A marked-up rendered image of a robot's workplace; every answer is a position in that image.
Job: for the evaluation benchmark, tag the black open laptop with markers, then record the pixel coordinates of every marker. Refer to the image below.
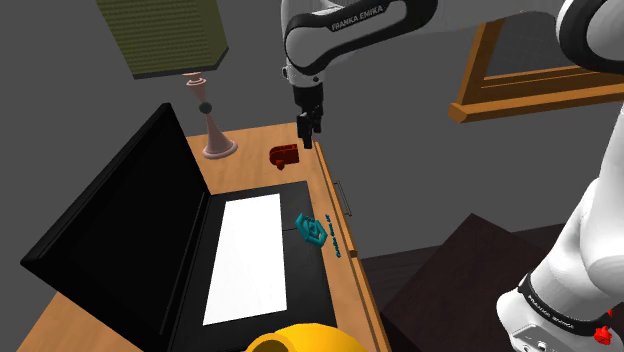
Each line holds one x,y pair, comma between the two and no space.
126,234

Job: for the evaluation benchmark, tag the red curved block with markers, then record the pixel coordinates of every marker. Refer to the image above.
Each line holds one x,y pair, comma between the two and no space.
284,155

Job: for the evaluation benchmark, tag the pink lamp with olive shade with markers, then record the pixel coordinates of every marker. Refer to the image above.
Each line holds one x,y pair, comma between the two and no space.
166,34

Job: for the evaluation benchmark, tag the dark robot stand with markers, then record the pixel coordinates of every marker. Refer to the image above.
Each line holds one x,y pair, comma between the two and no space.
463,292

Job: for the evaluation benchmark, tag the wooden desk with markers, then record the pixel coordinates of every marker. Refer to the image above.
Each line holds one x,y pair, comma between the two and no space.
253,141

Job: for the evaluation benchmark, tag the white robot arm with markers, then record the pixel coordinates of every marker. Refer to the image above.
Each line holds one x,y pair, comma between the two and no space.
580,253

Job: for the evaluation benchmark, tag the teal hexagonal object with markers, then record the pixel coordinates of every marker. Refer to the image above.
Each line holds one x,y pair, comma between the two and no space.
311,230

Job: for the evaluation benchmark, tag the yellow round mug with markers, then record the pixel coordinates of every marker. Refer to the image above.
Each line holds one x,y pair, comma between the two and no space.
312,339

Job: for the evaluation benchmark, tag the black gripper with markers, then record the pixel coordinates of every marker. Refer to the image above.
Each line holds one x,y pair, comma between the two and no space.
307,97

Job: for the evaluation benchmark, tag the wood framed mirror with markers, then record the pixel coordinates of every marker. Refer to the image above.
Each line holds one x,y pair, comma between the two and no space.
516,97

